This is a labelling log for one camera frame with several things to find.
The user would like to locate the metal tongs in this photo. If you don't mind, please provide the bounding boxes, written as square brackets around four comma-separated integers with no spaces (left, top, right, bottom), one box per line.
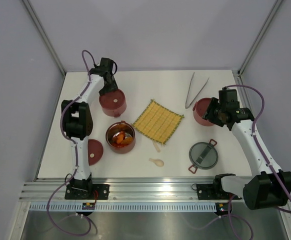
[184,72,210,109]

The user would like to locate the fried chicken piece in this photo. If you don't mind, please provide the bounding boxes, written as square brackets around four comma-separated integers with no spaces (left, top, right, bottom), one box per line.
[120,136,134,145]

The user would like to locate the red sausage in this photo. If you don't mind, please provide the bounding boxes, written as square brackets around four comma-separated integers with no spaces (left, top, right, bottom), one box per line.
[110,142,122,148]

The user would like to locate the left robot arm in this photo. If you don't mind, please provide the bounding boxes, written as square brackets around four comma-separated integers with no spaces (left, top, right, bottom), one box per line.
[60,57,118,201]

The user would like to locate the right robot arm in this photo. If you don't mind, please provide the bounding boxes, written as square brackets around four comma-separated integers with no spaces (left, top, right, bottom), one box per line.
[202,85,291,212]

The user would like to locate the right red steel bowl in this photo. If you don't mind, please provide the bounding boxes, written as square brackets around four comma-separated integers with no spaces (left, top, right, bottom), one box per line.
[193,111,214,127]

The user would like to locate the red steel bowl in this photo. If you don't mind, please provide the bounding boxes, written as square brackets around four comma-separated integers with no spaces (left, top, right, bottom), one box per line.
[193,111,214,127]
[105,120,136,154]
[100,98,127,118]

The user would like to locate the back left red steel bowl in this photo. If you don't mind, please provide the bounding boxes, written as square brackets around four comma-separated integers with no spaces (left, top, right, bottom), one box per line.
[100,98,127,118]

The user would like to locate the front red steel bowl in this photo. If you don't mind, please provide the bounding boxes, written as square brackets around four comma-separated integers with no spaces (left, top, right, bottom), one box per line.
[105,120,136,154]

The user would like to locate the bamboo woven tray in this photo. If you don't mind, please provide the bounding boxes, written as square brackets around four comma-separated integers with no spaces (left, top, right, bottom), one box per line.
[132,99,184,145]

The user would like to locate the beige spoon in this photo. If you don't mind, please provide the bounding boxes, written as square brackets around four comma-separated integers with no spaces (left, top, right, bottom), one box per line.
[149,158,165,167]

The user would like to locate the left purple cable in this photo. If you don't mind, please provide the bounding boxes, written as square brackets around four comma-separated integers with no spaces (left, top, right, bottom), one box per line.
[46,49,99,237]

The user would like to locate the purple cable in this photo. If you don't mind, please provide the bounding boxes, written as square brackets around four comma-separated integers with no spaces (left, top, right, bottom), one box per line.
[185,84,291,238]
[46,49,99,237]

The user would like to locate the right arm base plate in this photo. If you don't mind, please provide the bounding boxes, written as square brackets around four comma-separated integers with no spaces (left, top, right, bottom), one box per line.
[191,183,232,201]

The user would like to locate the aluminium rail frame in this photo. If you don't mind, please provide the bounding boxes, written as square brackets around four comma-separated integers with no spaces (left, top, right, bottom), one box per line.
[10,174,291,240]

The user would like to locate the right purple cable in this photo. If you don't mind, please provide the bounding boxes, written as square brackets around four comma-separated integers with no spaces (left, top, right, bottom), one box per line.
[185,84,291,238]

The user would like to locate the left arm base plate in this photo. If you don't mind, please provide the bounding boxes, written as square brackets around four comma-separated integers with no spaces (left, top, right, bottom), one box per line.
[64,184,110,200]

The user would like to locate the white slotted cable duct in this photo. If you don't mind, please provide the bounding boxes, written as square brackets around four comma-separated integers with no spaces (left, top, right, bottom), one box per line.
[29,202,218,212]

